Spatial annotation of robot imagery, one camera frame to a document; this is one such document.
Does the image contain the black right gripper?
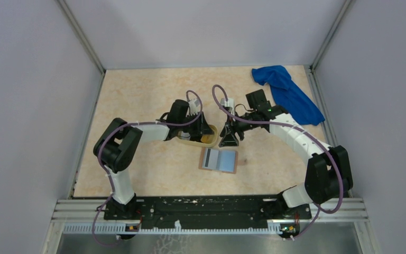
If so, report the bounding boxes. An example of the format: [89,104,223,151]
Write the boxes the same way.
[219,110,258,147]

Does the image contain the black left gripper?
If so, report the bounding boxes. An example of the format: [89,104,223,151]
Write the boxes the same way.
[178,111,214,136]

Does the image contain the yellow credit cards stack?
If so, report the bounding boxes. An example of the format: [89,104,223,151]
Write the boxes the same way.
[200,135,213,144]

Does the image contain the cream plastic tray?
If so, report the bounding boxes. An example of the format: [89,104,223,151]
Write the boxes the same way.
[177,124,219,148]

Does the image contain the tan leather card holder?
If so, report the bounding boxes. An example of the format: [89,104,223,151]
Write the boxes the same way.
[198,148,248,174]

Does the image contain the blue cloth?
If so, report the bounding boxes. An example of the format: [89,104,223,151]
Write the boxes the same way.
[251,65,326,126]

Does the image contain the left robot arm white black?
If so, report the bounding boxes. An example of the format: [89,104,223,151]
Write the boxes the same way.
[93,99,215,219]

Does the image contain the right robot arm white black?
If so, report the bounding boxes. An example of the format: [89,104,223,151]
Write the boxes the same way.
[215,89,353,218]

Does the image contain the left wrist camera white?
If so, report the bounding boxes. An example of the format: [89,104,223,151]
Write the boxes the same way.
[188,98,201,115]

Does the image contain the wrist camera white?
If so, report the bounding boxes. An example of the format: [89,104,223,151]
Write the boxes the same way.
[220,97,235,115]
[188,98,201,115]

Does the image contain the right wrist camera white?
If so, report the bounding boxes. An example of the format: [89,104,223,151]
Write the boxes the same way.
[220,97,235,115]

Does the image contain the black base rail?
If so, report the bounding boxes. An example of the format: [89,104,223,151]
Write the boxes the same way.
[104,195,312,235]

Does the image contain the aluminium frame rail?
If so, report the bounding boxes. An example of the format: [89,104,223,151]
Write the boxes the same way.
[50,198,369,235]

